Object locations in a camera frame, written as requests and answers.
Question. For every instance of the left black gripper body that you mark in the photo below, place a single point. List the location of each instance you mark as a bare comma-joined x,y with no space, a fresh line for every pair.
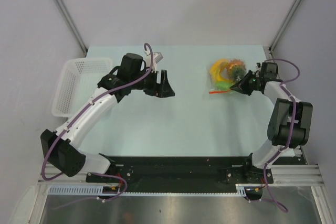
150,86

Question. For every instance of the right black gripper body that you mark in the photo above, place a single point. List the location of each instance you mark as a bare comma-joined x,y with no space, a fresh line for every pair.
252,83

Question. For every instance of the clear zip top bag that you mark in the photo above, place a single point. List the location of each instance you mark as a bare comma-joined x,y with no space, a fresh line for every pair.
235,62

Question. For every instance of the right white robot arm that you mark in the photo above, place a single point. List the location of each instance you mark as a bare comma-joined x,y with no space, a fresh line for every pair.
290,121

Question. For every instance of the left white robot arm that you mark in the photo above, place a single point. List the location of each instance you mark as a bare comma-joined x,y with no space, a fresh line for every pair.
61,146

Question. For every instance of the dark fake food piece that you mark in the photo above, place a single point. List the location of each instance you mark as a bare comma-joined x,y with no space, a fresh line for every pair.
238,72

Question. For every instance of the green fake pepper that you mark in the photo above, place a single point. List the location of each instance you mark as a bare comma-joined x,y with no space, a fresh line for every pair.
223,86

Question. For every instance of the yellow fake banana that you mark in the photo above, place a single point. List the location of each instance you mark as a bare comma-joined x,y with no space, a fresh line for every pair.
220,71

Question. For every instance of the white plastic basket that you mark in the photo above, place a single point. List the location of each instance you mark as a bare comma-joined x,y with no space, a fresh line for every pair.
77,82

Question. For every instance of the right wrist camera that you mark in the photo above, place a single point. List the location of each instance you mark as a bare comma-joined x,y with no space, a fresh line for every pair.
269,71

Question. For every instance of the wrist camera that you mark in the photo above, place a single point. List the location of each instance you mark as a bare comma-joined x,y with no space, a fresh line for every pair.
269,71
157,57

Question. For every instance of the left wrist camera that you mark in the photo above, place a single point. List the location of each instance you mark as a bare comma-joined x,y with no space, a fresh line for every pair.
157,57

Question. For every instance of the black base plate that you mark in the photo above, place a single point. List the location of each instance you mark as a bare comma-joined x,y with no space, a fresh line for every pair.
182,175

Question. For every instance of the left aluminium frame post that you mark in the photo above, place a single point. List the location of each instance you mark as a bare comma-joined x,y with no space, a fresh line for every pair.
61,6

